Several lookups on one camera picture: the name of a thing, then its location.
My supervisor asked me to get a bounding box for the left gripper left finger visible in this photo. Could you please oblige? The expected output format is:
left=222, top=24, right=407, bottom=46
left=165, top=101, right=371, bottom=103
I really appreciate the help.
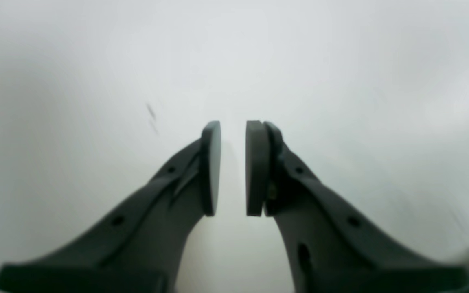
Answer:
left=0, top=121, right=221, bottom=293

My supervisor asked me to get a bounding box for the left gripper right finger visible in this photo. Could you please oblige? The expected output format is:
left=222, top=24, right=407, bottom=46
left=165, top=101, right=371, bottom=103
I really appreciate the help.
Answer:
left=245, top=120, right=469, bottom=293

